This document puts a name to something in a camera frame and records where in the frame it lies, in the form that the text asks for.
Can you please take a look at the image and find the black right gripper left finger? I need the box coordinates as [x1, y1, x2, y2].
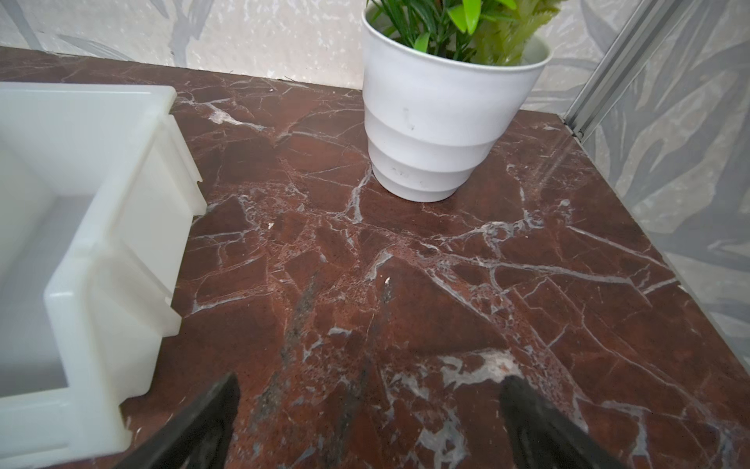
[116, 373, 240, 468]

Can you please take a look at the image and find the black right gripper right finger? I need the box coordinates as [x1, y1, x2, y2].
[499, 375, 623, 469]

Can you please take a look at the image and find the white right bin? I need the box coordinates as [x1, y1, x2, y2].
[1, 82, 207, 468]

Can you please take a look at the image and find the white plant pot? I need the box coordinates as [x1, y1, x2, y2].
[362, 4, 552, 202]

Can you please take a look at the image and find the green artificial plant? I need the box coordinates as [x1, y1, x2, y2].
[366, 0, 562, 66]

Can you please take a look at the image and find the aluminium frame post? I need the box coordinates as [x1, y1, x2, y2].
[564, 1, 693, 143]

